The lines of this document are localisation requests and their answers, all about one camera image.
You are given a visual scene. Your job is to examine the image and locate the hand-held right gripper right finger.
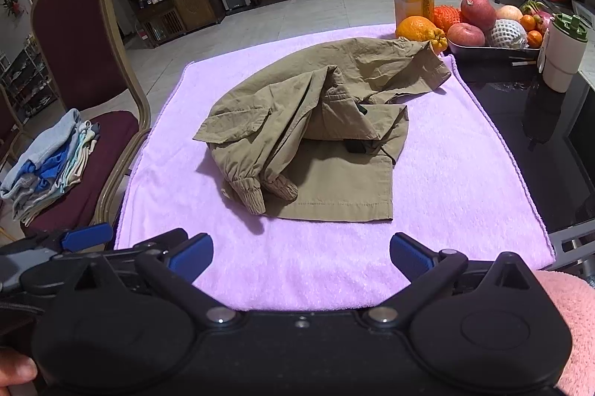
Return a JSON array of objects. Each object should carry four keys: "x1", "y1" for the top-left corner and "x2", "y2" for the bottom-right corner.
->
[{"x1": 365, "y1": 232, "x2": 540, "y2": 328}]

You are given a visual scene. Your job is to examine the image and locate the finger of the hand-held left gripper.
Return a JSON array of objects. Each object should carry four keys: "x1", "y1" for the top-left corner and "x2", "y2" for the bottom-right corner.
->
[
  {"x1": 131, "y1": 228, "x2": 189, "y2": 256},
  {"x1": 35, "y1": 223, "x2": 115, "y2": 256}
]

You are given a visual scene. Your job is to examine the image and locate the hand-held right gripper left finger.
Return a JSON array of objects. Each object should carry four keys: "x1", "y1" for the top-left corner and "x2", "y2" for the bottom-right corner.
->
[{"x1": 70, "y1": 232, "x2": 245, "y2": 327}]

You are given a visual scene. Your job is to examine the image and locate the khaki pants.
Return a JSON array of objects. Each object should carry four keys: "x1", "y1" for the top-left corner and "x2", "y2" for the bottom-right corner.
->
[{"x1": 192, "y1": 37, "x2": 453, "y2": 222}]

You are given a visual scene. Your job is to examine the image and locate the stack of folded clothes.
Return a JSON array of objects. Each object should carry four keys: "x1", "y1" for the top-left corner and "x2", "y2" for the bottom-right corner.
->
[{"x1": 0, "y1": 108, "x2": 102, "y2": 224}]

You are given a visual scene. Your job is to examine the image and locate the person's left hand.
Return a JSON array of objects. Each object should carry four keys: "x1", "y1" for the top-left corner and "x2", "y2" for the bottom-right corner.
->
[{"x1": 0, "y1": 347, "x2": 39, "y2": 396}]

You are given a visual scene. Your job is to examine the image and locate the purple towel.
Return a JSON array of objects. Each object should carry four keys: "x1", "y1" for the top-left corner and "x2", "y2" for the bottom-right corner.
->
[{"x1": 114, "y1": 23, "x2": 556, "y2": 312}]

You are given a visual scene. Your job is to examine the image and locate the shoe rack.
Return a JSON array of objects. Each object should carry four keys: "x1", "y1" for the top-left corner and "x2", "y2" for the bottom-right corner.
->
[{"x1": 0, "y1": 36, "x2": 59, "y2": 119}]

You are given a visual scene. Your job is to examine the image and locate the metal fruit tray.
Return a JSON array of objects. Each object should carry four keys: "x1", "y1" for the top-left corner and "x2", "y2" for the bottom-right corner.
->
[{"x1": 445, "y1": 38, "x2": 543, "y2": 63}]

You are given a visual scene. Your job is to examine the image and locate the large knobbed orange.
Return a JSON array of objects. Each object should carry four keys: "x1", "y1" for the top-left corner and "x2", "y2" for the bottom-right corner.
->
[{"x1": 396, "y1": 16, "x2": 450, "y2": 55}]

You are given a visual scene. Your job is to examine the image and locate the orange netted fruit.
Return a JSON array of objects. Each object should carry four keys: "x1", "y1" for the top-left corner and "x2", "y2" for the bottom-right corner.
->
[{"x1": 432, "y1": 4, "x2": 467, "y2": 35}]

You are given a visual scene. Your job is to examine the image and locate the wooden cabinet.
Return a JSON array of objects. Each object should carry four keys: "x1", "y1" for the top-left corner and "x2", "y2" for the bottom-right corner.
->
[{"x1": 128, "y1": 0, "x2": 225, "y2": 49}]

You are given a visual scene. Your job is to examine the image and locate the white foam-netted fruit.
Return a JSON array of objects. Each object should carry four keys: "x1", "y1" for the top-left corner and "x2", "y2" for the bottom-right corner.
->
[{"x1": 486, "y1": 19, "x2": 529, "y2": 49}]

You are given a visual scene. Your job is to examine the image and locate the white box with label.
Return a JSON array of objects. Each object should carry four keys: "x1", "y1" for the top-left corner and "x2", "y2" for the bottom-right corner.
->
[{"x1": 538, "y1": 12, "x2": 589, "y2": 94}]

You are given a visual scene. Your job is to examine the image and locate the pale apple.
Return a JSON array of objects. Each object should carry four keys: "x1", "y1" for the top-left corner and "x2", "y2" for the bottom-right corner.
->
[{"x1": 496, "y1": 4, "x2": 524, "y2": 24}]

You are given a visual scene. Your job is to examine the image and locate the dragon fruit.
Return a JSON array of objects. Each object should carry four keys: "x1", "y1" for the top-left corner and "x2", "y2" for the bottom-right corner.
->
[{"x1": 521, "y1": 0, "x2": 555, "y2": 33}]

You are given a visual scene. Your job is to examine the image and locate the maroon chair gold frame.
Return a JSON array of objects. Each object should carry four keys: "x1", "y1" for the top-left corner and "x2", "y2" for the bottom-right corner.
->
[{"x1": 21, "y1": 0, "x2": 152, "y2": 241}]

